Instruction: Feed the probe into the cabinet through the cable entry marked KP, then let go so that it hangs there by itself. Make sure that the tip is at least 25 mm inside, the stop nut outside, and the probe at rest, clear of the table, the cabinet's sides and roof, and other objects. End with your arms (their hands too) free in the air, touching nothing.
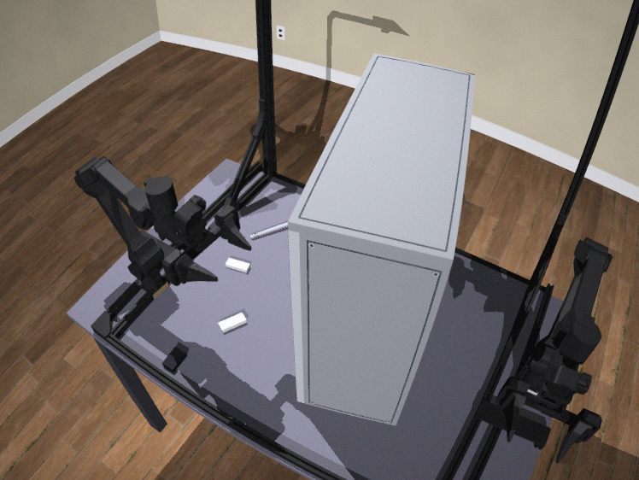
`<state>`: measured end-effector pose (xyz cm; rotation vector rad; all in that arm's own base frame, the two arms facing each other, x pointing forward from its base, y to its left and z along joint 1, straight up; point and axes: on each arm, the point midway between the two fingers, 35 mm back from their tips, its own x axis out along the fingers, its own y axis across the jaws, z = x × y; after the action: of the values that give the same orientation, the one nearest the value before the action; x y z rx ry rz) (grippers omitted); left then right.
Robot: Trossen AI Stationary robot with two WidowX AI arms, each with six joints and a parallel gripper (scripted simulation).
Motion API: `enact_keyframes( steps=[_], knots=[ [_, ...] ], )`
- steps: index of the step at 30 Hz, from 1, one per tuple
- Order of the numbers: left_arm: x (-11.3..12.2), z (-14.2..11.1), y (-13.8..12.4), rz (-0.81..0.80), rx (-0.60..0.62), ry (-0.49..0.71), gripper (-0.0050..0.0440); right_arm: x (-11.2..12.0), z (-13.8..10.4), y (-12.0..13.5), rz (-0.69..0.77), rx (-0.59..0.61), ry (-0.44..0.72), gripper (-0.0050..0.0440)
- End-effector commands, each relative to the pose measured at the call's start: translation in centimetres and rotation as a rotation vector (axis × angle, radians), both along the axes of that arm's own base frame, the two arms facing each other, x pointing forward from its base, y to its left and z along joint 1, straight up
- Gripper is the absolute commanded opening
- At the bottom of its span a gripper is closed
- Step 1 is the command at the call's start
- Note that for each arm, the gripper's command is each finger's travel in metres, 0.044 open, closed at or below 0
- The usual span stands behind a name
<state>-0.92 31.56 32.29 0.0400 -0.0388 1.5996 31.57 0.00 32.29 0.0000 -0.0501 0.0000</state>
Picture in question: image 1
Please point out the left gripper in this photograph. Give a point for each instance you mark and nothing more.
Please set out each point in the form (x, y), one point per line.
(582, 426)

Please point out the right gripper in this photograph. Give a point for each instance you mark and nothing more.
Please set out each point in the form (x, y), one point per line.
(176, 264)

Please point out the light grey panel with holes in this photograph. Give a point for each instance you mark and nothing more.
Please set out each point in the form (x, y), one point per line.
(295, 292)

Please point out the light grey metal rod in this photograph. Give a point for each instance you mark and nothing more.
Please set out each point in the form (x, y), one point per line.
(275, 228)

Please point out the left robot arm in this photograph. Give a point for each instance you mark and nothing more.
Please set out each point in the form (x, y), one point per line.
(583, 336)

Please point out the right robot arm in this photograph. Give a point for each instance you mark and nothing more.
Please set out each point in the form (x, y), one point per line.
(160, 195)

